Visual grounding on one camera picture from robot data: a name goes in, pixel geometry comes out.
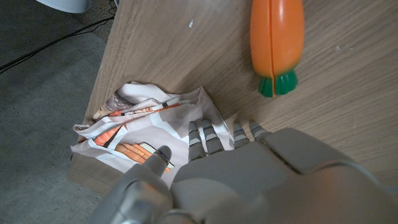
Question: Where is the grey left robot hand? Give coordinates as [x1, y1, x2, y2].
[86, 119, 398, 224]

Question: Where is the beige orange printed cloth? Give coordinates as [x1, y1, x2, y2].
[70, 81, 234, 187]

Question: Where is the orange toy carrot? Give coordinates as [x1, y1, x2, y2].
[250, 0, 305, 98]

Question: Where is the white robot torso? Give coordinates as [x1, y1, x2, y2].
[35, 0, 93, 14]

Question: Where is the black floor cable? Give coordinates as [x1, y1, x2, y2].
[0, 15, 116, 74]

